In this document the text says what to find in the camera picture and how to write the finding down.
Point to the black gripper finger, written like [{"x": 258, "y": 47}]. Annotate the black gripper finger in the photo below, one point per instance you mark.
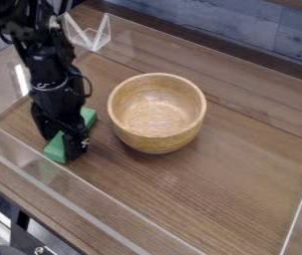
[
  {"x": 47, "y": 123},
  {"x": 75, "y": 143}
]

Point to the clear acrylic corner bracket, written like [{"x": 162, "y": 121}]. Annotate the clear acrylic corner bracket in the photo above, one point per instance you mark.
[{"x": 88, "y": 38}]

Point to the black metal table leg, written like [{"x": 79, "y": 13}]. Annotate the black metal table leg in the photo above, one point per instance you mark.
[{"x": 21, "y": 239}]

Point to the green rectangular stick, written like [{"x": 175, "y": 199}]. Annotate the green rectangular stick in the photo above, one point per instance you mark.
[{"x": 53, "y": 149}]

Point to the light wooden bowl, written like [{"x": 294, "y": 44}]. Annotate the light wooden bowl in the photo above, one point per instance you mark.
[{"x": 156, "y": 110}]

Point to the clear acrylic enclosure wall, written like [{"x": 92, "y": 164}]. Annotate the clear acrylic enclosure wall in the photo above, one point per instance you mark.
[{"x": 221, "y": 197}]

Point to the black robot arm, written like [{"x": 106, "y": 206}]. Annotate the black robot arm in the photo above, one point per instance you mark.
[{"x": 32, "y": 29}]

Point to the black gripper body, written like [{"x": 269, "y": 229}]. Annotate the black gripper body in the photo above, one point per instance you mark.
[{"x": 60, "y": 99}]

